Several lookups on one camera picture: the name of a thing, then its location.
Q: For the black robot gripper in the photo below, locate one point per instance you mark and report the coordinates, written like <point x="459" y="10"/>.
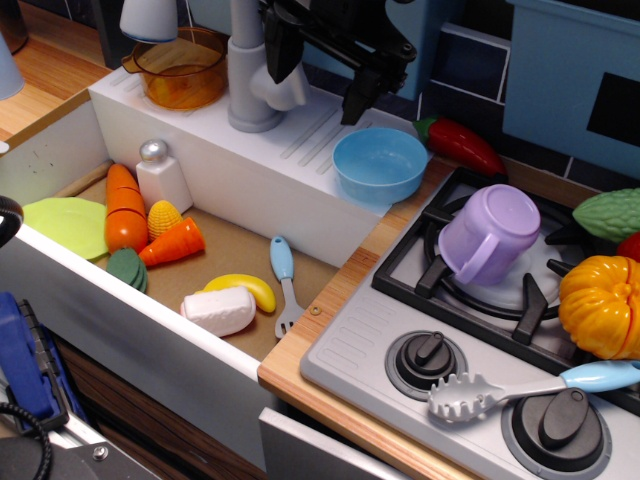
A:
<point x="358" y="34"/>

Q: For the light blue plastic bowl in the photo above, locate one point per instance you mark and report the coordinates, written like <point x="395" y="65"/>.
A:
<point x="380" y="166"/>

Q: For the grey toy faucet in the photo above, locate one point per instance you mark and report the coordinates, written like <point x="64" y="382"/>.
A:
<point x="257" y="102"/>

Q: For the amber transparent pot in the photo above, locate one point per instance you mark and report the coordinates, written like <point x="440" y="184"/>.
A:
<point x="185" y="74"/>

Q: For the red toy chili pepper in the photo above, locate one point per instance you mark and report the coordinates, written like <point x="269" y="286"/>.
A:
<point x="452" y="140"/>

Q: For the white salt shaker silver cap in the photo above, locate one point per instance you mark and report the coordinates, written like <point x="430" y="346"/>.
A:
<point x="160" y="177"/>

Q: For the yellow toy corn piece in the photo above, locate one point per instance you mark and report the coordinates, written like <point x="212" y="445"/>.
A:
<point x="161" y="218"/>

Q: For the orange toy carrot tip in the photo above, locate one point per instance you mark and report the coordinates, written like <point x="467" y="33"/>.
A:
<point x="180" y="241"/>

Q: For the purple plastic cup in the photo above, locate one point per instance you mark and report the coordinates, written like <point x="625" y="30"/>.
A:
<point x="496" y="225"/>

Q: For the black stove grate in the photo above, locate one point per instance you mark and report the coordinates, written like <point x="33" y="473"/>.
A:
<point x="514" y="322"/>

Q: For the yellow toy banana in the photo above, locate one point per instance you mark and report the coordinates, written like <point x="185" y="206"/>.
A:
<point x="262" y="292"/>

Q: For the white toy sink basin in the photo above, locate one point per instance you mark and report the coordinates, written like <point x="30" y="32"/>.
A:
<point x="279" y="182"/>

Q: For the light blue cabinet box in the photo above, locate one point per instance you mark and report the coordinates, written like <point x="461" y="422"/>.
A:
<point x="573" y="83"/>

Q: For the orange toy carrot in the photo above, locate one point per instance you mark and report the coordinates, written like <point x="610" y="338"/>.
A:
<point x="125" y="222"/>

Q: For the white toy bread piece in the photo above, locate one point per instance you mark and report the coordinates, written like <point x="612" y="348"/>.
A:
<point x="220" y="312"/>

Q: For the grey toy stove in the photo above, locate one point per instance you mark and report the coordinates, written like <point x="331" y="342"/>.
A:
<point x="347" y="360"/>

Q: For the dark green toy leaves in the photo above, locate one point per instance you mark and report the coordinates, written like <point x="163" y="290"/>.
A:
<point x="127" y="266"/>

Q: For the light green toy plate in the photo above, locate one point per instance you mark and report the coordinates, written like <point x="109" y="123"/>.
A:
<point x="75" y="223"/>

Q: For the left black stove knob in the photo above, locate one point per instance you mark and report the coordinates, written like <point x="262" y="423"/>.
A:
<point x="418" y="360"/>

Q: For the black stove knob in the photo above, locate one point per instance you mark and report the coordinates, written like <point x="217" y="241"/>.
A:
<point x="557" y="436"/>
<point x="418" y="360"/>

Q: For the light blue cup edge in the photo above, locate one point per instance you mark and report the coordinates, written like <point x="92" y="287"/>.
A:
<point x="11" y="79"/>

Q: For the green toy bitter gourd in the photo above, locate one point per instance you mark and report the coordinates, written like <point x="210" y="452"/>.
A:
<point x="612" y="216"/>

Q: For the red toy tomato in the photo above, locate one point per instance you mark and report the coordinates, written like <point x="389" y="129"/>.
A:
<point x="630" y="247"/>

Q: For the orange toy pumpkin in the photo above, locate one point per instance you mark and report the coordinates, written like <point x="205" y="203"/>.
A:
<point x="599" y="307"/>

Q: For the blue clamp device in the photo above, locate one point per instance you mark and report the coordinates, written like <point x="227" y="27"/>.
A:
<point x="33" y="368"/>

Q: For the right black stove knob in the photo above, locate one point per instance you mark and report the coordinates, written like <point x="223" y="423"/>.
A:
<point x="557" y="436"/>

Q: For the blue handled grey spatula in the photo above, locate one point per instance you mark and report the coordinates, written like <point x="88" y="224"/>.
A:
<point x="282" y="263"/>

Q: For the blue handled pasta spoon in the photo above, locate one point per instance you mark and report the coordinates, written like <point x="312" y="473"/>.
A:
<point x="465" y="397"/>

